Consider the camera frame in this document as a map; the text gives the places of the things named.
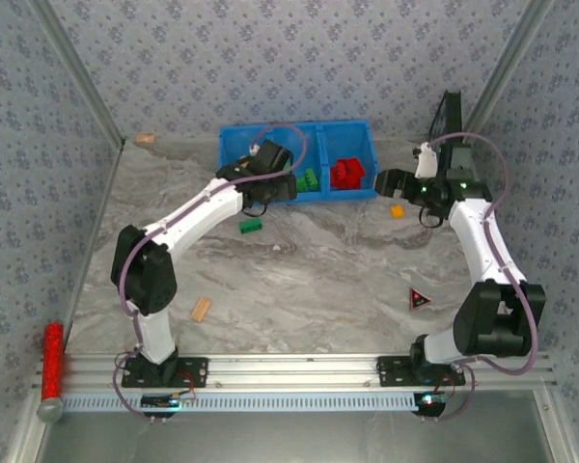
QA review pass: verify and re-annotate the slotted white cable duct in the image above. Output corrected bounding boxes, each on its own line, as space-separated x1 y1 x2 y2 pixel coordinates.
61 391 419 414

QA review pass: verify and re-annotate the aluminium frame bar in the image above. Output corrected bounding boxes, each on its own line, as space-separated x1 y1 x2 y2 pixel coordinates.
8 399 45 463
462 0 557 144
534 389 578 463
62 139 126 353
31 0 127 149

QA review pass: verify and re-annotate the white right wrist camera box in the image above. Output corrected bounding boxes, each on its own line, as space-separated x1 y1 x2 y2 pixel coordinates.
413 143 438 178

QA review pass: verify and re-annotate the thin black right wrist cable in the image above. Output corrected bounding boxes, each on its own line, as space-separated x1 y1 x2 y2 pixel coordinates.
418 204 440 229

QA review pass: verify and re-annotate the blue three-compartment plastic bin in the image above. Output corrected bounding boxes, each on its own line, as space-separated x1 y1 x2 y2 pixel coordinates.
216 120 381 207

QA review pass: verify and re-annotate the ridged wooden block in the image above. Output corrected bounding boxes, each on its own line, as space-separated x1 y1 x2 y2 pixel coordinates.
189 297 213 323

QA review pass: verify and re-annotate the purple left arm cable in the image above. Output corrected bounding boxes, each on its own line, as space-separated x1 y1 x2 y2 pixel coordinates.
113 123 308 423

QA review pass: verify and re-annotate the black grid panel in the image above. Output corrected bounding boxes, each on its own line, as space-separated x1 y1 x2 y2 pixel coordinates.
427 90 464 163

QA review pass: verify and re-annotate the aluminium extrusion rail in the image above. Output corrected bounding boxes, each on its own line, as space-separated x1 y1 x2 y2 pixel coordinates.
32 350 560 393

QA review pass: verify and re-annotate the red black triangle sign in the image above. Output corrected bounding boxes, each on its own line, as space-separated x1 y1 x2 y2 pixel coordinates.
408 286 432 313

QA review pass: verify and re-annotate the grey metal panel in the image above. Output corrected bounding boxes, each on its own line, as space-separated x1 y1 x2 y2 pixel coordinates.
33 409 559 463

